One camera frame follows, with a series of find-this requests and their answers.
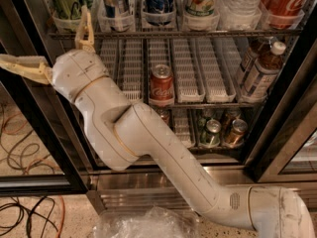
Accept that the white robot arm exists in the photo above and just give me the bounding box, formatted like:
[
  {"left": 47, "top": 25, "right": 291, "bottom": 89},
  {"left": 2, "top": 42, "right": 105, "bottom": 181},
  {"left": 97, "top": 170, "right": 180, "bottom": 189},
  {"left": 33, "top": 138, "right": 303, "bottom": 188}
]
[{"left": 0, "top": 9, "right": 315, "bottom": 238}]

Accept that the orange floor cable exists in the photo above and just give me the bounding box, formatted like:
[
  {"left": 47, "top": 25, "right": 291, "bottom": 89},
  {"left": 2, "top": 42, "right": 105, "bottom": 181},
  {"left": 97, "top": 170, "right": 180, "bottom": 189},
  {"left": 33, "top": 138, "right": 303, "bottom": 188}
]
[{"left": 54, "top": 195, "right": 66, "bottom": 238}]

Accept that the red coke can middle shelf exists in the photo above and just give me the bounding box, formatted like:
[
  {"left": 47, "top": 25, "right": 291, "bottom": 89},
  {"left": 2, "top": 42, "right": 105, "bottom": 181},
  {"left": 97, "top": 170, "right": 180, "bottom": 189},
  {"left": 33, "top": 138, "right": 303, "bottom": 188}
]
[{"left": 150, "top": 64, "right": 173, "bottom": 100}]

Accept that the tea bottle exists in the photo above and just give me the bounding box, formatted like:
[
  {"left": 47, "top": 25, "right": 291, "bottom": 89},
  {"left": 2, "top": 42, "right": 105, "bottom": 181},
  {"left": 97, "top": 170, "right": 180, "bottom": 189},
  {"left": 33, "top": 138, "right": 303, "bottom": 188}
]
[
  {"left": 235, "top": 37, "right": 270, "bottom": 86},
  {"left": 242, "top": 41, "right": 286, "bottom": 98}
]

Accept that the fridge glass door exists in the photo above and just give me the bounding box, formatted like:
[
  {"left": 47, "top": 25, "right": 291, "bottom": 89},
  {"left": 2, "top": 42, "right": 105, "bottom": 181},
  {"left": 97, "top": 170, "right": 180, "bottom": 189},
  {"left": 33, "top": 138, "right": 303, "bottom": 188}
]
[
  {"left": 0, "top": 0, "right": 90, "bottom": 196},
  {"left": 246, "top": 7, "right": 317, "bottom": 182}
]

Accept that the black floor cable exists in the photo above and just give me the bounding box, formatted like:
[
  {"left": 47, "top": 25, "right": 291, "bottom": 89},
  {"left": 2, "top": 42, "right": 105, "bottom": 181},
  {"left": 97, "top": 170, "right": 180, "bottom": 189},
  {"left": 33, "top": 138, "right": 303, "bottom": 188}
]
[{"left": 0, "top": 195, "right": 59, "bottom": 238}]

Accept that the right front tea bottle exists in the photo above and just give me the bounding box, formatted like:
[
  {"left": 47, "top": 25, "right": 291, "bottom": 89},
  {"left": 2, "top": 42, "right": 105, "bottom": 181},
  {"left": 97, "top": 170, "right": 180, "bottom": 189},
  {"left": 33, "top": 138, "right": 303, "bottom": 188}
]
[{"left": 242, "top": 41, "right": 286, "bottom": 98}]

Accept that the middle wire shelf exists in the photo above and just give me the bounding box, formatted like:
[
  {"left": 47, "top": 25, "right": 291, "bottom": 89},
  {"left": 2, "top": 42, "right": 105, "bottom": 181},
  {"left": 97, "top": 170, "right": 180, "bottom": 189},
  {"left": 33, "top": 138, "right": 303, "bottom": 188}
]
[{"left": 142, "top": 101, "right": 265, "bottom": 113}]

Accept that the clear plastic bin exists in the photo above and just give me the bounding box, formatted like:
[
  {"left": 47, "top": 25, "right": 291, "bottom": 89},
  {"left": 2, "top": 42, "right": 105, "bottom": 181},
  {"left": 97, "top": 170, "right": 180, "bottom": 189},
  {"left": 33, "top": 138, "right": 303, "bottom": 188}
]
[{"left": 93, "top": 206, "right": 200, "bottom": 238}]

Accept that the green can bottom front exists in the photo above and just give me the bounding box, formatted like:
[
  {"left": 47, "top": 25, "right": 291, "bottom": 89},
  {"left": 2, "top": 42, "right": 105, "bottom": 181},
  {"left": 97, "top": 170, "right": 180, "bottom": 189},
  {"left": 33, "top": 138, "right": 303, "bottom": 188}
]
[{"left": 200, "top": 119, "right": 221, "bottom": 148}]

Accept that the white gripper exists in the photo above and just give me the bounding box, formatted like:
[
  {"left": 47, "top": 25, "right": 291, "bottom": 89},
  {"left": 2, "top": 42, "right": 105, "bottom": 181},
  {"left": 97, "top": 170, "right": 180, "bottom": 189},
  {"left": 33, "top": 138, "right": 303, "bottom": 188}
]
[{"left": 0, "top": 6, "right": 109, "bottom": 102}]

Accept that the bronze can bottom front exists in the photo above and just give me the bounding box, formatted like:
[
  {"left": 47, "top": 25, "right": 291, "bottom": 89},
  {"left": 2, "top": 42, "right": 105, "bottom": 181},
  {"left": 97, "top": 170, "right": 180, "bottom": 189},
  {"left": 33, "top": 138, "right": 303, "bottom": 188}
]
[{"left": 224, "top": 119, "right": 248, "bottom": 145}]

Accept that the red coca-cola can top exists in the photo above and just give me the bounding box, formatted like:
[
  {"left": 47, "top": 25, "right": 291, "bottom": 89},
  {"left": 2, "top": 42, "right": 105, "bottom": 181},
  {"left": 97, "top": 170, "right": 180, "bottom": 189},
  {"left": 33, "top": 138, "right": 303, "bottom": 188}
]
[{"left": 261, "top": 0, "right": 306, "bottom": 30}]

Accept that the fridge right glass door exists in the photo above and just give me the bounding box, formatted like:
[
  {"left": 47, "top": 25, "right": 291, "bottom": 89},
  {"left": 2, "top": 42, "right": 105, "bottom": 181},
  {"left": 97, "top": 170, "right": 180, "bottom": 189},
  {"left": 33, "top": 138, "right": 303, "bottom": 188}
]
[{"left": 246, "top": 7, "right": 317, "bottom": 182}]

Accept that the top wire shelf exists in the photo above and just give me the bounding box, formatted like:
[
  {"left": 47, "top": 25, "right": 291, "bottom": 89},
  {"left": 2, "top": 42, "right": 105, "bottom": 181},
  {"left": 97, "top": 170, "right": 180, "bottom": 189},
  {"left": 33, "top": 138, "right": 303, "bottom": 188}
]
[{"left": 49, "top": 29, "right": 301, "bottom": 41}]

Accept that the wire shelf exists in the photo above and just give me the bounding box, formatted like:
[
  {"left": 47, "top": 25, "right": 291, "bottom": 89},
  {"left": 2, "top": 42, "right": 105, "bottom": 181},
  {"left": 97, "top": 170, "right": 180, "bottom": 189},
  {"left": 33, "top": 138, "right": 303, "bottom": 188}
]
[
  {"left": 49, "top": 29, "right": 301, "bottom": 41},
  {"left": 142, "top": 101, "right": 265, "bottom": 113}
]

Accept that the right rear tea bottle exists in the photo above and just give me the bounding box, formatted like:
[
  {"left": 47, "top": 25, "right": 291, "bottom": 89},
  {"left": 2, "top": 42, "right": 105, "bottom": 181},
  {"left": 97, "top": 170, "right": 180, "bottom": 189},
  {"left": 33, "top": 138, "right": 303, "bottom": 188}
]
[{"left": 235, "top": 37, "right": 270, "bottom": 86}]

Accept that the stainless fridge base grille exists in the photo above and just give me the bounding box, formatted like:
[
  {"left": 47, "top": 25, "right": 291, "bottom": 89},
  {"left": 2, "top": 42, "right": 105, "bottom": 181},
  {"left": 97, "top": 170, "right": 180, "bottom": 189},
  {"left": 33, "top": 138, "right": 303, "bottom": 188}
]
[{"left": 87, "top": 166, "right": 317, "bottom": 213}]

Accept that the fridge left glass door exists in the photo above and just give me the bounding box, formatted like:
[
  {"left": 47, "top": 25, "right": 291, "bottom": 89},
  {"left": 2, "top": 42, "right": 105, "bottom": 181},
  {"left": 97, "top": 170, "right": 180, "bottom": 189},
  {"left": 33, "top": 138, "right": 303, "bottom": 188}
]
[{"left": 0, "top": 0, "right": 90, "bottom": 196}]

